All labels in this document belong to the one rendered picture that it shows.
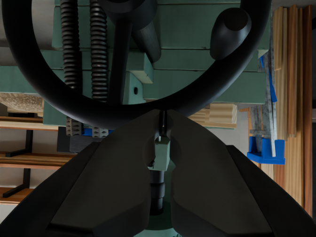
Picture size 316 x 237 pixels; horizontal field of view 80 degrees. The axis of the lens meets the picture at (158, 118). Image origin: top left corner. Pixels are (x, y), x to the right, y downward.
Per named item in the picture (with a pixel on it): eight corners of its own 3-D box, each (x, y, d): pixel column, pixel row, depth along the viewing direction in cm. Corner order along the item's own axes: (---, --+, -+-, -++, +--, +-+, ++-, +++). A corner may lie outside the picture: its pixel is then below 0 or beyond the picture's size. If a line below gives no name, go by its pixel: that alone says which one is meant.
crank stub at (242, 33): (208, 24, 12) (232, -8, 12) (200, 55, 18) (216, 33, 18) (240, 45, 12) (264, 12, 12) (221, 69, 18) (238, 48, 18)
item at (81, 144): (122, 130, 29) (120, 166, 29) (138, 128, 40) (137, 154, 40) (45, 125, 31) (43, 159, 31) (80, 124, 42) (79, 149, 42)
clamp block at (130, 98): (133, 70, 28) (130, 131, 28) (148, 87, 42) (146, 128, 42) (42, 68, 30) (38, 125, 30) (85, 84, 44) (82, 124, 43)
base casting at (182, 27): (275, 1, 35) (272, 51, 35) (217, 76, 92) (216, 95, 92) (51, 5, 41) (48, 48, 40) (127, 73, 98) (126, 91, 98)
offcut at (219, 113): (233, 103, 37) (231, 123, 37) (237, 105, 40) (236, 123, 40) (209, 103, 39) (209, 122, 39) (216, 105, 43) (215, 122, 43)
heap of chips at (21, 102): (21, 93, 42) (20, 110, 42) (61, 100, 56) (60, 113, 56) (-14, 91, 43) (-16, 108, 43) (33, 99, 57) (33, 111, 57)
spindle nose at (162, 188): (165, 171, 50) (162, 217, 50) (167, 166, 56) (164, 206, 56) (143, 169, 51) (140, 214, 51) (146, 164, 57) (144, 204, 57)
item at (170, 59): (258, 50, 35) (257, 71, 35) (230, 76, 56) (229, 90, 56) (59, 47, 40) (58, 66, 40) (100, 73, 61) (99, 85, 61)
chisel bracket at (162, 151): (168, 138, 48) (166, 171, 48) (171, 134, 62) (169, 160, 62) (140, 136, 49) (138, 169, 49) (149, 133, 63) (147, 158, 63)
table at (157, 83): (301, 53, 26) (298, 98, 25) (236, 90, 56) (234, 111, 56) (-77, 48, 33) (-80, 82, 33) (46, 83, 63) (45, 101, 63)
